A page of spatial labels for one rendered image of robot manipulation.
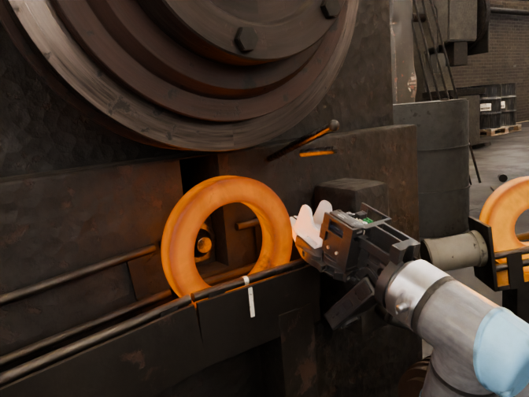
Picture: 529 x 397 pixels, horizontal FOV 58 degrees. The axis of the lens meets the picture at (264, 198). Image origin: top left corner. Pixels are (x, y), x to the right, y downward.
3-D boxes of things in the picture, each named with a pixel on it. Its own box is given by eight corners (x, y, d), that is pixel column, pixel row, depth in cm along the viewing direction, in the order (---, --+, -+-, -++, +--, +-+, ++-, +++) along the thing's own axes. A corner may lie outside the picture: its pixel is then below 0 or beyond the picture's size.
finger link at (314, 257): (313, 228, 69) (356, 257, 63) (312, 239, 70) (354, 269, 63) (288, 235, 66) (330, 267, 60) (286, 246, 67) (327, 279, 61)
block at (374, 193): (317, 318, 83) (308, 183, 79) (349, 305, 88) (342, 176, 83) (362, 339, 75) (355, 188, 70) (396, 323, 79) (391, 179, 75)
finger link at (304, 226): (295, 190, 70) (338, 216, 64) (290, 224, 73) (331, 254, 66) (279, 193, 69) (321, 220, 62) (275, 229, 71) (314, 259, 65)
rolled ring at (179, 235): (288, 168, 66) (274, 166, 68) (161, 190, 56) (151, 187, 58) (297, 294, 69) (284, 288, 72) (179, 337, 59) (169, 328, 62)
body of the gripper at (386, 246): (360, 199, 65) (434, 240, 57) (349, 253, 69) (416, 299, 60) (319, 210, 61) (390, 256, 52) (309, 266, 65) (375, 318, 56)
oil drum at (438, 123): (365, 228, 351) (360, 105, 334) (417, 213, 383) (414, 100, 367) (435, 243, 302) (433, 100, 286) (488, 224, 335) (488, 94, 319)
